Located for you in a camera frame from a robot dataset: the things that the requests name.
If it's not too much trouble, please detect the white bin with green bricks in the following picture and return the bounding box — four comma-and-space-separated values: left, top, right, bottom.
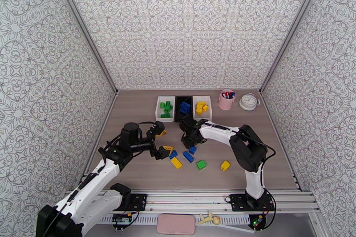
154, 96, 176, 123

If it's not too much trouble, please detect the black bin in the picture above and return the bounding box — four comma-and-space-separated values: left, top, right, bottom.
174, 95, 194, 123

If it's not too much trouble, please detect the white bin with yellow bricks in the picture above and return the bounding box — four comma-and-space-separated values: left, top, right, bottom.
192, 95, 213, 122

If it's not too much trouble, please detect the pink bucket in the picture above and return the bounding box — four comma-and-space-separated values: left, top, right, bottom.
218, 89, 236, 111

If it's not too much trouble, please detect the white alarm clock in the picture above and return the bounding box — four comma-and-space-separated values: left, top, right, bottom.
239, 93, 261, 112

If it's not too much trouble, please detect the pink case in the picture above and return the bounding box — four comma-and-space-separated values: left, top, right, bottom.
156, 214, 196, 236

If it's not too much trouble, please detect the small circuit board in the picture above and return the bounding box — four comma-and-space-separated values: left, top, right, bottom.
249, 214, 264, 229
112, 214, 133, 224

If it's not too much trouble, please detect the wooden toy figure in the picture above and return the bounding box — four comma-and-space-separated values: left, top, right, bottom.
197, 211, 221, 226

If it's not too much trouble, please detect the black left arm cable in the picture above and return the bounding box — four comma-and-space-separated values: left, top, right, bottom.
44, 121, 156, 237

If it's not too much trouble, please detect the table side rail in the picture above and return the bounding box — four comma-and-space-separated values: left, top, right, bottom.
260, 91, 304, 191
82, 91, 120, 181

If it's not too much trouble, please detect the aluminium mounting rail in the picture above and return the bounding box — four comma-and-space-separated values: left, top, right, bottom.
65, 189, 320, 216

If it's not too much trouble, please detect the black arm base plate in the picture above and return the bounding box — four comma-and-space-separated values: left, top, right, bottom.
111, 193, 147, 213
230, 193, 276, 213

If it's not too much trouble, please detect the white slotted cable duct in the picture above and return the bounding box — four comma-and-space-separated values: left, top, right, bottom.
100, 214, 252, 225

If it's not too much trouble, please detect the aluminium frame post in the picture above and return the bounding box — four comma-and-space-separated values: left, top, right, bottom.
259, 0, 325, 94
49, 0, 120, 95

